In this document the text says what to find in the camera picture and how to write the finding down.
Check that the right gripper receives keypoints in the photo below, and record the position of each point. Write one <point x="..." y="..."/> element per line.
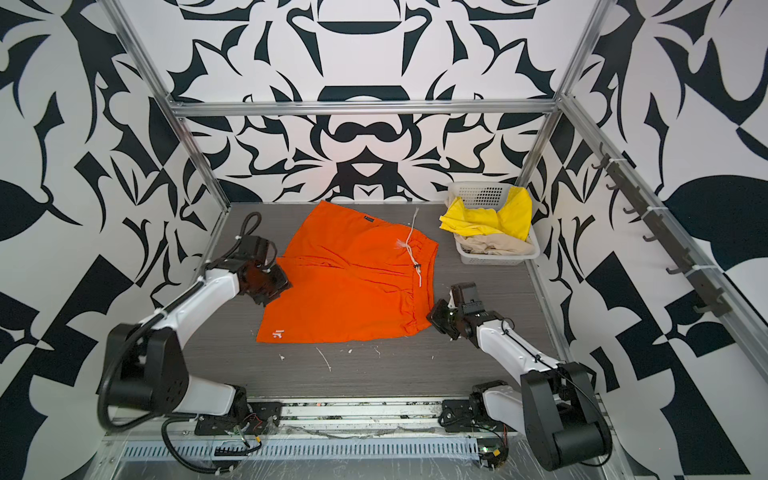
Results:
<point x="436" y="316"/>

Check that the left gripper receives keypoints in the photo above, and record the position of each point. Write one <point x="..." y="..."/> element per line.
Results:
<point x="283" y="283"/>

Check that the orange shorts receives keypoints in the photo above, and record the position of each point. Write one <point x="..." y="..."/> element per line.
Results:
<point x="354" y="277"/>

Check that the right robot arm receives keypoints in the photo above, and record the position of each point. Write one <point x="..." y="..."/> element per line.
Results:
<point x="554" y="405"/>

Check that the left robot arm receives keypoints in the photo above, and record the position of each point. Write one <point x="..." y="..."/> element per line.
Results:
<point x="145" y="375"/>

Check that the beige shorts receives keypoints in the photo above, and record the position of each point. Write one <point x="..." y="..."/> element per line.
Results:
<point x="498" y="244"/>

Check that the yellow shorts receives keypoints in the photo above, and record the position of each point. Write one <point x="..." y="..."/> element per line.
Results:
<point x="487" y="210"/>

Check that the white laundry basket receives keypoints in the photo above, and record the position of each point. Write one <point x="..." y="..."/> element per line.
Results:
<point x="498" y="258"/>

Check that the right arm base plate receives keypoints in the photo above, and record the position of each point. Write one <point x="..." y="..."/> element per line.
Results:
<point x="460" y="416"/>

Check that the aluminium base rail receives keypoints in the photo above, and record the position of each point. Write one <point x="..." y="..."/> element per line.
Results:
<point x="323" y="418"/>

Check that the white slotted cable duct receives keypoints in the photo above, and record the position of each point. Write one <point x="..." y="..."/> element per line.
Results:
<point x="338" y="449"/>

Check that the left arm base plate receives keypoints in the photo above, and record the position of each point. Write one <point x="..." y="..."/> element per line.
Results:
<point x="255" y="419"/>

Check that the aluminium cage frame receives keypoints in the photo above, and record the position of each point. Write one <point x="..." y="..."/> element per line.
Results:
<point x="743" y="323"/>

